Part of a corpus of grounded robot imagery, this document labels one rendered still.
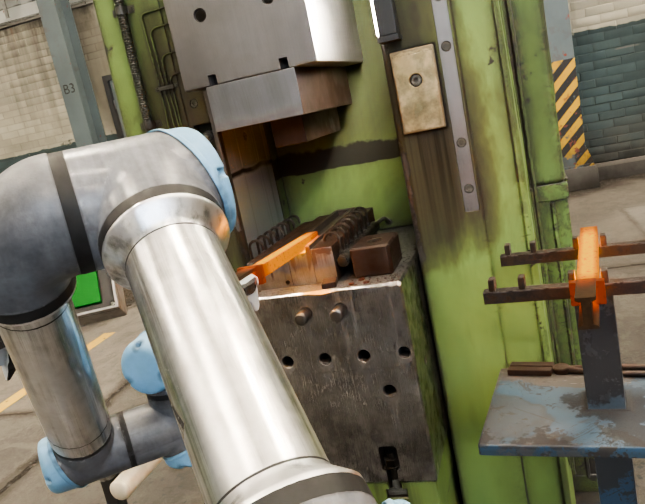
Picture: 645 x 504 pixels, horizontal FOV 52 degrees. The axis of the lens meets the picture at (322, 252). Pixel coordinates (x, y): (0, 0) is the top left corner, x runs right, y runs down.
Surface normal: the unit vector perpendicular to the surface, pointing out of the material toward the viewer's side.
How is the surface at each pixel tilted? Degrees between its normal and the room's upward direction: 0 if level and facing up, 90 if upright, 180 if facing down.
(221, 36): 90
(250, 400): 36
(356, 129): 90
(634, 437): 0
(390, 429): 90
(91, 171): 51
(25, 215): 79
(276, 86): 90
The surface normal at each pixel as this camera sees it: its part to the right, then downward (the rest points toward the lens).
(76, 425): 0.49, 0.62
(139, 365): -0.28, 0.24
